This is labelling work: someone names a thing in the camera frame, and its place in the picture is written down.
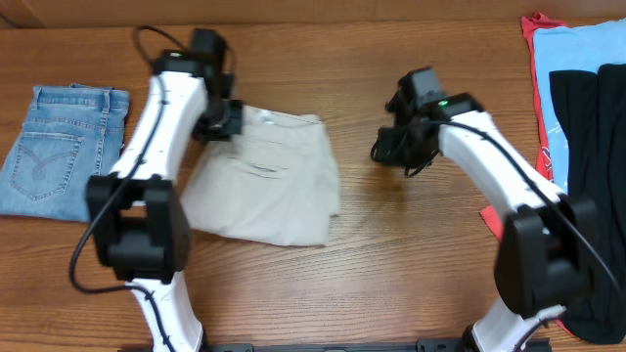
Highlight black garment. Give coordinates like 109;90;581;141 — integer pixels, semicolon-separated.
550;65;625;344

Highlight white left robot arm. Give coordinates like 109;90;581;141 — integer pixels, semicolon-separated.
83;71;243;351

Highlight folded blue denim jeans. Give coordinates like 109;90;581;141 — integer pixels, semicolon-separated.
1;84;130;222

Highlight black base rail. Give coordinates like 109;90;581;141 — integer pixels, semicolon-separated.
201;338;465;352

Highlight light blue t-shirt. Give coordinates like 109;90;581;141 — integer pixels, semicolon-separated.
533;20;625;191

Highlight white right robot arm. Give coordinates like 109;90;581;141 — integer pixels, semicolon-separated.
371;109;603;351

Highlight red garment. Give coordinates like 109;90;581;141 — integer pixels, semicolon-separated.
479;12;573;333

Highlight beige cotton shorts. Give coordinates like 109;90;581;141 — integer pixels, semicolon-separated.
181;106;340;246

